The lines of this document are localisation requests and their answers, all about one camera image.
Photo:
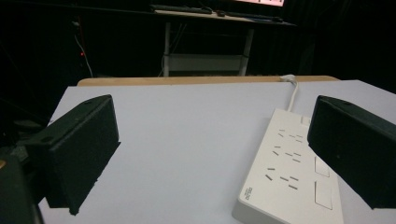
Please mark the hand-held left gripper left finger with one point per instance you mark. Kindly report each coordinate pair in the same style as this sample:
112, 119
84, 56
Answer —
79, 149

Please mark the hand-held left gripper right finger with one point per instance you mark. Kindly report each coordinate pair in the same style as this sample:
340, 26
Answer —
358, 152

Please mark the white power strip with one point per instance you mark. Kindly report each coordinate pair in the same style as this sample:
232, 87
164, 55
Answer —
289, 174

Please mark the white mat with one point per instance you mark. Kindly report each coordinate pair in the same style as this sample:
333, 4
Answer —
193, 149

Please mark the desk with white legs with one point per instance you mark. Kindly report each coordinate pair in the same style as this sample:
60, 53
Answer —
205, 40

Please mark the black keyboard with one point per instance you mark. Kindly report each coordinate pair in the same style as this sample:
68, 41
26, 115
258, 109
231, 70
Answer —
181, 8

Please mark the monitor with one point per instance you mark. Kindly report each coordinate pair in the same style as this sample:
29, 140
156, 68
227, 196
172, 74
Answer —
261, 2

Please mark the black computer mouse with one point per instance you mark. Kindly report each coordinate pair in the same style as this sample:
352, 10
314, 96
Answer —
220, 13

